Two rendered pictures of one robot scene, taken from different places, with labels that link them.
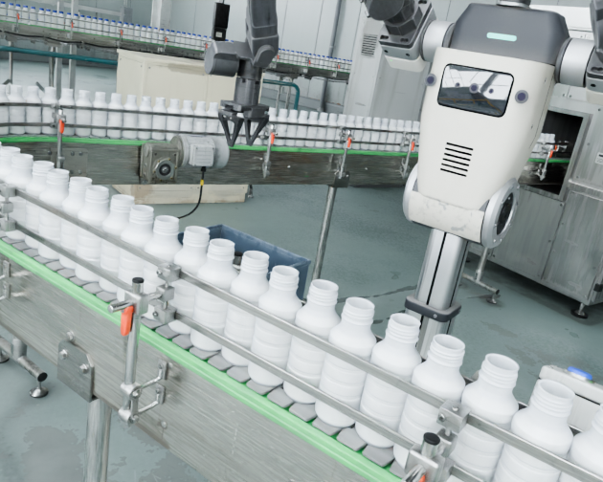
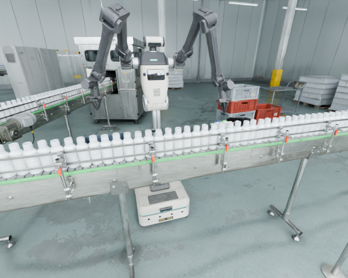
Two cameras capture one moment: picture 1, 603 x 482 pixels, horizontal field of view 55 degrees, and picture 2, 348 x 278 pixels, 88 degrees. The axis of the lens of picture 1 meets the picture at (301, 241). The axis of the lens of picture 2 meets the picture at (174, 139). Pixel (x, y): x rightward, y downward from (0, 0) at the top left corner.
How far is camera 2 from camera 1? 80 cm
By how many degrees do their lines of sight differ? 46
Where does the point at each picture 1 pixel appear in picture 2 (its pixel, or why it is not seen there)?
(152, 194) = not seen: outside the picture
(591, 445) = (237, 127)
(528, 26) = (159, 56)
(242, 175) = (38, 123)
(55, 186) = (83, 142)
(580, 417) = not seen: hidden behind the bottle
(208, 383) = (169, 161)
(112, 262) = (121, 152)
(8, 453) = (30, 265)
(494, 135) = (163, 84)
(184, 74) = not seen: outside the picture
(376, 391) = (205, 139)
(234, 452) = (180, 170)
